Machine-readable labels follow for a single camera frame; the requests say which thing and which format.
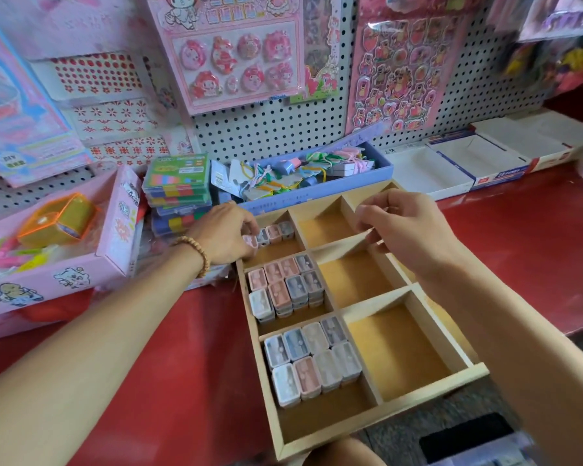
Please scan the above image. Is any clear bag of colourful toys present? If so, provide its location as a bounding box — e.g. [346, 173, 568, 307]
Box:
[500, 38, 583, 98]

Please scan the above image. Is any person's right forearm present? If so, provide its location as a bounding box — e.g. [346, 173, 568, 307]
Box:
[422, 242, 583, 466]

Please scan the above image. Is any white tray box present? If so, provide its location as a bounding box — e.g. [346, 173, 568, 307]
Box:
[383, 140, 475, 202]
[471, 109, 583, 171]
[422, 129, 540, 192]

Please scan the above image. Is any person's left hand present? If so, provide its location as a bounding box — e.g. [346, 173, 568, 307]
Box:
[181, 201, 260, 280]

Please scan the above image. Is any blue box of trinkets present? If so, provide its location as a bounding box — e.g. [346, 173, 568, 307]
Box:
[209, 121, 394, 217]

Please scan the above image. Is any person's left leg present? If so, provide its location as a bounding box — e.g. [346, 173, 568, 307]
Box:
[301, 436, 388, 466]

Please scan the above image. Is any yellow orange toy box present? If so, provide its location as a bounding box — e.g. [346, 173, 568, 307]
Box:
[16, 193, 97, 250]

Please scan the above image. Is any person's left forearm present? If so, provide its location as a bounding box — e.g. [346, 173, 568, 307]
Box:
[0, 242, 207, 466]

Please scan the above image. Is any pastel cartoon sticker pack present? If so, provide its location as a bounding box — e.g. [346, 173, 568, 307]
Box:
[0, 5, 93, 188]

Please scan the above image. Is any pink sticker pack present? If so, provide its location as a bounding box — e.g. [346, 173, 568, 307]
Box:
[345, 0, 472, 137]
[146, 0, 307, 117]

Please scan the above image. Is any person's right hand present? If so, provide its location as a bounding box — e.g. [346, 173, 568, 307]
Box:
[356, 188, 468, 282]

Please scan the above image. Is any white pegboard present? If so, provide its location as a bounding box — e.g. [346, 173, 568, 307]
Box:
[0, 0, 565, 214]

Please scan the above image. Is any wooden compartment tray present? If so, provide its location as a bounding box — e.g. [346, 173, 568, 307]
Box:
[235, 179, 491, 462]

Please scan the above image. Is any beaded wooden bracelet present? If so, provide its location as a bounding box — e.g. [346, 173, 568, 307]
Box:
[171, 236, 211, 280]

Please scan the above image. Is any clear plastic storage bin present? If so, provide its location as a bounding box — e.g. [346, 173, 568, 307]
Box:
[447, 432, 545, 466]

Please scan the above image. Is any stack of colourful packs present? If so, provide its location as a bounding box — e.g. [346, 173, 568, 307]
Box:
[141, 153, 215, 239]

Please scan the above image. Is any pink tray of trinkets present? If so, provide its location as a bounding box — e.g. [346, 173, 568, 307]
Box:
[0, 164, 142, 342]

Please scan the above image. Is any red patterned sticker sheet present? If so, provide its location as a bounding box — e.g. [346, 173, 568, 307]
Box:
[34, 53, 196, 171]

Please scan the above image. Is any red display counter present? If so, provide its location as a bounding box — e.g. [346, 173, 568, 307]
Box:
[0, 160, 583, 466]

